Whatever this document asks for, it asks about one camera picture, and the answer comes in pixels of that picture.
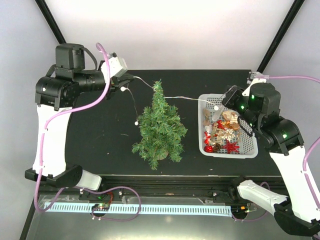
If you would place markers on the brown pine cone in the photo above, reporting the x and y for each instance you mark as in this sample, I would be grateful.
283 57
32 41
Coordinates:
216 147

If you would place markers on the white plastic basket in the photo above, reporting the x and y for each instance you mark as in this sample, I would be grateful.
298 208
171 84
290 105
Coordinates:
248 147

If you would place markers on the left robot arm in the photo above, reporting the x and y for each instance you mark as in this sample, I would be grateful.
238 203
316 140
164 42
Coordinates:
75 82

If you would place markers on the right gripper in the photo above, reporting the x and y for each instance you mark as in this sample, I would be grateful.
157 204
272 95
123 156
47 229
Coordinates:
229 98

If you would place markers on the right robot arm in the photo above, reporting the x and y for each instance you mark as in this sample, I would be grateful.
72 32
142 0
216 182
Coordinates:
297 213

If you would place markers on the small green christmas tree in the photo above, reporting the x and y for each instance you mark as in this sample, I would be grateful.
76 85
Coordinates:
161 131

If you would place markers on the red ribbon bow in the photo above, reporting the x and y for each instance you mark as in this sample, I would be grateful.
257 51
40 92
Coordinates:
207 138

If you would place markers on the red gift box ornament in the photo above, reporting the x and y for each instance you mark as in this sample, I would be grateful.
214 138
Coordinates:
209 149

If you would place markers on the small circuit board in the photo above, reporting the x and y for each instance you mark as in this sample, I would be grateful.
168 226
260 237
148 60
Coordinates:
101 207

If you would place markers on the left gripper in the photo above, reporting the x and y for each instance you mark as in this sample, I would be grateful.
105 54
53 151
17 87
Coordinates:
115 83

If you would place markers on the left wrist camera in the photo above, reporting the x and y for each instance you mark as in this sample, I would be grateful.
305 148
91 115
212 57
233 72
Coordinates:
117 66

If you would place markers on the white slotted cable duct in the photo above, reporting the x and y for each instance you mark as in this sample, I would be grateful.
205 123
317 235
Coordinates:
145 209

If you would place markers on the red star ornament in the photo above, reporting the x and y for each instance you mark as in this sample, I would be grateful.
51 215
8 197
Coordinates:
231 147

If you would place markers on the clear battery box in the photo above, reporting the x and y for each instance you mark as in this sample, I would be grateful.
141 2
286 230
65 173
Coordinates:
218 109

